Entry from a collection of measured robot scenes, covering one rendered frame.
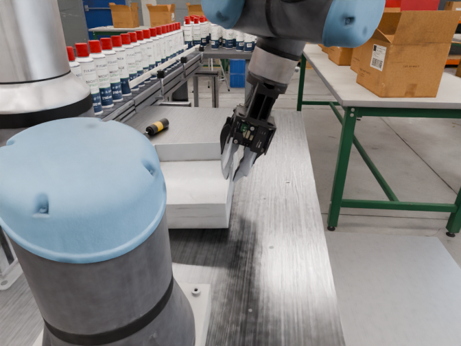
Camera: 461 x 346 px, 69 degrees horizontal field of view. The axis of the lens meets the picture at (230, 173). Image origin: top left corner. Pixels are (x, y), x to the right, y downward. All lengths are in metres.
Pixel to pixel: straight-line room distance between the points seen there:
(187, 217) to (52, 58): 0.33
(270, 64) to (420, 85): 1.36
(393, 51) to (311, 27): 1.37
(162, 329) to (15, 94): 0.24
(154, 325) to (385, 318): 0.31
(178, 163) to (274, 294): 0.43
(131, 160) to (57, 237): 0.07
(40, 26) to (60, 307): 0.23
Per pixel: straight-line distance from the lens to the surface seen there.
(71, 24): 9.02
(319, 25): 0.39
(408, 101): 1.77
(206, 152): 0.80
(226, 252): 0.56
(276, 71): 0.55
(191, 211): 0.56
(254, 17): 0.45
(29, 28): 0.34
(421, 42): 1.79
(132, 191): 0.23
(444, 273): 0.61
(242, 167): 0.65
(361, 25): 0.39
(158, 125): 1.05
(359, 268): 0.57
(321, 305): 0.50
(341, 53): 2.58
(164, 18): 5.99
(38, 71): 0.35
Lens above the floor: 1.19
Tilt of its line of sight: 27 degrees down
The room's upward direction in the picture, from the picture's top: straight up
